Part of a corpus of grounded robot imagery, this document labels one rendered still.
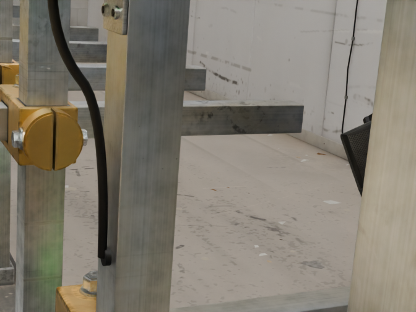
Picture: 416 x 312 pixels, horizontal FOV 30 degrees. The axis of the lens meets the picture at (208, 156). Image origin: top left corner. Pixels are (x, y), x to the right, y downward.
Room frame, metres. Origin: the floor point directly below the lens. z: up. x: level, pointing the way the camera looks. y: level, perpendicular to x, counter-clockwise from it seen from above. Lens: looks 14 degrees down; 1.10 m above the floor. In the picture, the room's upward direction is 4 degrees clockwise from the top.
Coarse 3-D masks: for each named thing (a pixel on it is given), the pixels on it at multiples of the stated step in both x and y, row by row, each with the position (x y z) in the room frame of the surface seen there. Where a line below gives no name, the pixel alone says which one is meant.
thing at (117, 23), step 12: (48, 0) 0.41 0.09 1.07; (108, 0) 0.43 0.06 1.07; (120, 0) 0.41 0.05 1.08; (108, 12) 0.43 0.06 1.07; (120, 12) 0.41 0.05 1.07; (60, 24) 0.41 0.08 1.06; (108, 24) 0.43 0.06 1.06; (120, 24) 0.41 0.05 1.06; (60, 36) 0.41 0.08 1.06; (60, 48) 0.41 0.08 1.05; (72, 60) 0.41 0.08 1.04; (72, 72) 0.41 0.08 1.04; (84, 84) 0.41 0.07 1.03; (96, 108) 0.42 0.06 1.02; (96, 120) 0.42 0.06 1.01; (96, 132) 0.42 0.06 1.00; (96, 144) 0.42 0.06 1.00; (96, 156) 0.42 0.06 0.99; (108, 252) 0.42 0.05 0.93; (108, 264) 0.42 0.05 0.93
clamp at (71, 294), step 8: (56, 288) 0.50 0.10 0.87; (64, 288) 0.50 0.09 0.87; (72, 288) 0.50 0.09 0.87; (56, 296) 0.50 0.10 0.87; (64, 296) 0.49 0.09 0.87; (72, 296) 0.49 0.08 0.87; (80, 296) 0.49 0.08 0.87; (88, 296) 0.49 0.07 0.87; (56, 304) 0.50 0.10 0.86; (64, 304) 0.48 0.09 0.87; (72, 304) 0.48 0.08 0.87; (80, 304) 0.48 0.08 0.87; (88, 304) 0.48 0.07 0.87
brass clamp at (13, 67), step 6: (12, 60) 0.90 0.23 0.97; (0, 66) 0.86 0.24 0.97; (6, 66) 0.85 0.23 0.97; (12, 66) 0.87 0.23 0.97; (18, 66) 0.87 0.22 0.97; (0, 72) 0.85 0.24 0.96; (6, 72) 0.85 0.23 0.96; (12, 72) 0.85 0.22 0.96; (18, 72) 0.87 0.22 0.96; (0, 78) 0.85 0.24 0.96; (6, 78) 0.85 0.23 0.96; (12, 78) 0.85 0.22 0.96; (12, 84) 0.85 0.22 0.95
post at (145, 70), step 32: (128, 0) 0.41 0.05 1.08; (160, 0) 0.42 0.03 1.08; (128, 32) 0.41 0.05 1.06; (160, 32) 0.42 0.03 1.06; (128, 64) 0.41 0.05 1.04; (160, 64) 0.42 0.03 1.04; (128, 96) 0.41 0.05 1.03; (160, 96) 0.42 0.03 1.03; (128, 128) 0.41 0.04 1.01; (160, 128) 0.42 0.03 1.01; (128, 160) 0.41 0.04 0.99; (160, 160) 0.42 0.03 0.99; (128, 192) 0.41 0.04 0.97; (160, 192) 0.42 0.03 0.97; (128, 224) 0.41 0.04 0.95; (160, 224) 0.42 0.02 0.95; (128, 256) 0.41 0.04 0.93; (160, 256) 0.42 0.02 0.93; (128, 288) 0.41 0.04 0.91; (160, 288) 0.42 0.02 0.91
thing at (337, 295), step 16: (336, 288) 0.56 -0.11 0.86; (208, 304) 0.51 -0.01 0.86; (224, 304) 0.52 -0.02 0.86; (240, 304) 0.52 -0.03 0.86; (256, 304) 0.52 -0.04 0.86; (272, 304) 0.52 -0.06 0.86; (288, 304) 0.53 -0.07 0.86; (304, 304) 0.53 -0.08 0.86; (320, 304) 0.53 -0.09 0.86; (336, 304) 0.53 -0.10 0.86
